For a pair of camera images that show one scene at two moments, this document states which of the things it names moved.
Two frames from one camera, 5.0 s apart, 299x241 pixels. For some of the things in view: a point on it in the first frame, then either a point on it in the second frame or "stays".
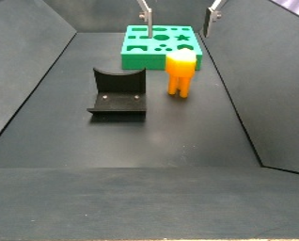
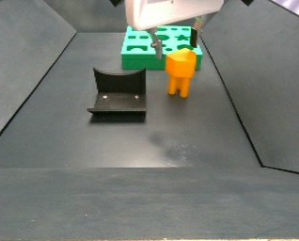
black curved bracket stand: [121, 93] stays
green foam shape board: [145, 53] stays
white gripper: [211, 16] → [155, 14]
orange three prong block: [181, 68] stays
